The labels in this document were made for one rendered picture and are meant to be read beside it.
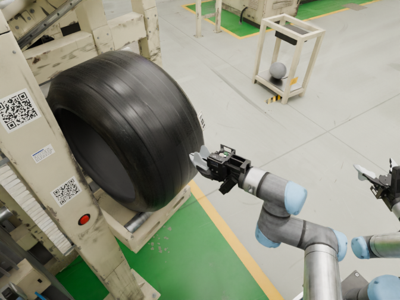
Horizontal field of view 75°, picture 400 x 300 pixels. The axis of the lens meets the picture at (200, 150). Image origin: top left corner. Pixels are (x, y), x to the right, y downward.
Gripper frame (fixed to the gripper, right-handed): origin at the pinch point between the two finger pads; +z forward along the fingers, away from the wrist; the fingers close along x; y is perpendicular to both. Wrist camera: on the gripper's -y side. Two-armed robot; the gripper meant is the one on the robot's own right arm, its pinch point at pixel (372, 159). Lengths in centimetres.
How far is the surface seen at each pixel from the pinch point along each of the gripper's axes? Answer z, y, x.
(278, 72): 212, 85, 36
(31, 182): -19, -41, -110
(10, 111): -16, -60, -104
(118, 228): -13, -3, -103
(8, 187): -22, -44, -113
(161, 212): -3, 8, -89
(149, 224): -8, 7, -94
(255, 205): 49, 103, -33
